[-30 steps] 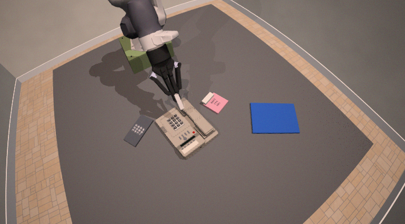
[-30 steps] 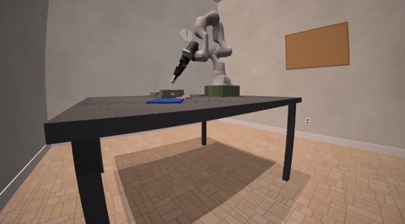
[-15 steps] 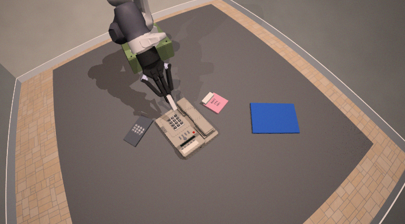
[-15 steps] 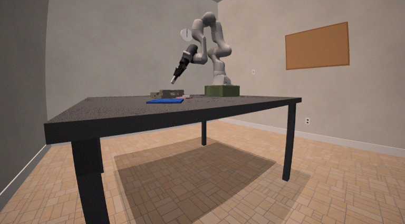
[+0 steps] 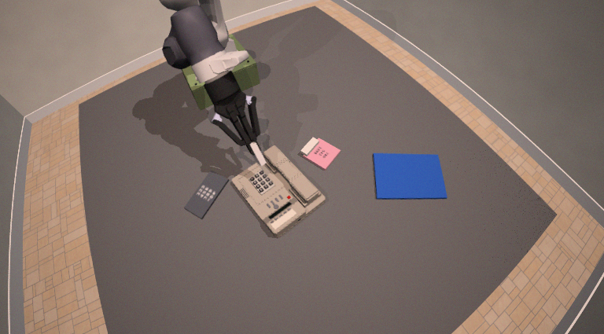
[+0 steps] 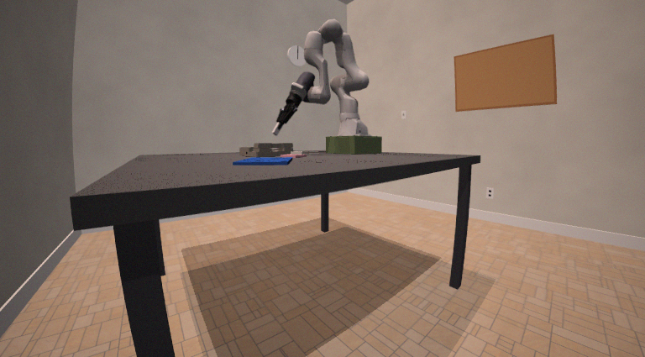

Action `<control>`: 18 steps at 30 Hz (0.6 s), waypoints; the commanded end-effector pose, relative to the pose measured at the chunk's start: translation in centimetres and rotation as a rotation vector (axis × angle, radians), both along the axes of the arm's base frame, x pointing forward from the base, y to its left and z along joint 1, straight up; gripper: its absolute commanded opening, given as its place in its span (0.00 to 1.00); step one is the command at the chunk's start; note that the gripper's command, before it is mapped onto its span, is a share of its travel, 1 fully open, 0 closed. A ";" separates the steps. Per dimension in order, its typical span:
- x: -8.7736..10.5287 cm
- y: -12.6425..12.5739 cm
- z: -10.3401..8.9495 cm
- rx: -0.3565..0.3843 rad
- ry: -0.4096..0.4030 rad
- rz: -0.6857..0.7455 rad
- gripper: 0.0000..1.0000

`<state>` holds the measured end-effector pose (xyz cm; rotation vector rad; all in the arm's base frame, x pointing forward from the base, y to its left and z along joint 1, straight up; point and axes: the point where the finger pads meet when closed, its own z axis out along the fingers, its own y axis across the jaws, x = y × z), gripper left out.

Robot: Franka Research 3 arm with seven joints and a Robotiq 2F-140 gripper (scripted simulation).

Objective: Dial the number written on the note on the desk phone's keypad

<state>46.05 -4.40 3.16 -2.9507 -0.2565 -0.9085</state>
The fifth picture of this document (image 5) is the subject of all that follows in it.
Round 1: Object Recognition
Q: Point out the pink sticky note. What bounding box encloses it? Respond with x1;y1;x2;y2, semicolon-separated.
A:
303;138;341;171

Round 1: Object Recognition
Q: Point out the beige telephone handset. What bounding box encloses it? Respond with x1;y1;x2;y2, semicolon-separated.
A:
263;145;319;204

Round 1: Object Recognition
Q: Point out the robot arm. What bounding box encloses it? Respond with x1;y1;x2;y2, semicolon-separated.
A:
159;0;249;84

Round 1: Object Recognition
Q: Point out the blue flat rectangular pad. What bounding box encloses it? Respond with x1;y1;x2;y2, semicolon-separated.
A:
373;153;447;200

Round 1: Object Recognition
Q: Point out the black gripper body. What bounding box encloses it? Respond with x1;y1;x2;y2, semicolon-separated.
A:
204;71;246;119

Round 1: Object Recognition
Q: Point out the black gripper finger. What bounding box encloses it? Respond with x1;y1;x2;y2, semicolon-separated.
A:
211;106;263;166
235;96;266;164

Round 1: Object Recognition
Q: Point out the beige desk phone body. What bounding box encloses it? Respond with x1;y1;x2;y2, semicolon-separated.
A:
232;161;326;238

